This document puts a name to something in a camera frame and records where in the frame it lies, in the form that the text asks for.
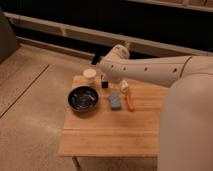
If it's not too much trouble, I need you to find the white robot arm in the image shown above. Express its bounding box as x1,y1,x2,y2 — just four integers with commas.
99,45,213,171

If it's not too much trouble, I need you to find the small black cube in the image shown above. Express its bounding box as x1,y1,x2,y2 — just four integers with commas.
101,81,108,88

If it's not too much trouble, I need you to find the orange marker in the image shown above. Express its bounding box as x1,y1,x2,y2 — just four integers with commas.
125,94,134,111

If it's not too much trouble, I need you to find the white cup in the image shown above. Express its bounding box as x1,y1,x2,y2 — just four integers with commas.
83,68,97,84

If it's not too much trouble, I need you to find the black bowl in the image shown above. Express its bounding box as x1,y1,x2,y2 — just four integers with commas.
67,86,99,112

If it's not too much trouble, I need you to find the wooden table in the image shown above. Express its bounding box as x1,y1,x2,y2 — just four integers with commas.
58,80,166,159

